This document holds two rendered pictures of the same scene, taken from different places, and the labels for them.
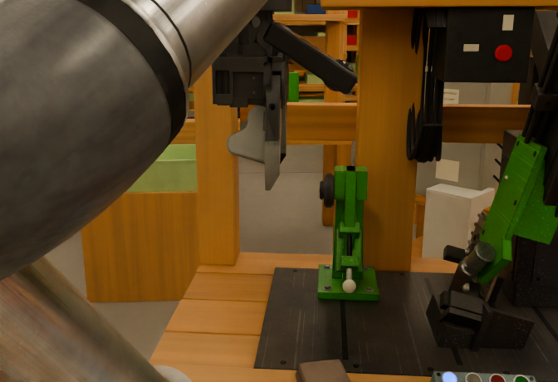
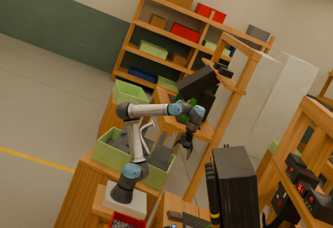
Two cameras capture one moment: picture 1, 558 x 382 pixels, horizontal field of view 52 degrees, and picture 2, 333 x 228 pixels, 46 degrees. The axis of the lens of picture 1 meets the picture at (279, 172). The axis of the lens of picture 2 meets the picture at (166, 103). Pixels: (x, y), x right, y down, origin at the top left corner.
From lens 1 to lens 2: 2.46 m
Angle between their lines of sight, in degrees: 77
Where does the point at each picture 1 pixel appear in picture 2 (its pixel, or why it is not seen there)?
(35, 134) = (119, 109)
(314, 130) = not seen: hidden behind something
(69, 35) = (124, 106)
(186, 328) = (200, 209)
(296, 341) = (194, 221)
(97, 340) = (134, 139)
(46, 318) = (131, 132)
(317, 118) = not seen: hidden behind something
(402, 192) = not seen: outside the picture
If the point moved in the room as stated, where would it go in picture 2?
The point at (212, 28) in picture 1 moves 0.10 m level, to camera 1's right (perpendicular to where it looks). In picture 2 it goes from (135, 111) to (135, 117)
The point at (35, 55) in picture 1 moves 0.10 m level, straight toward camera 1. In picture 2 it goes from (122, 105) to (108, 102)
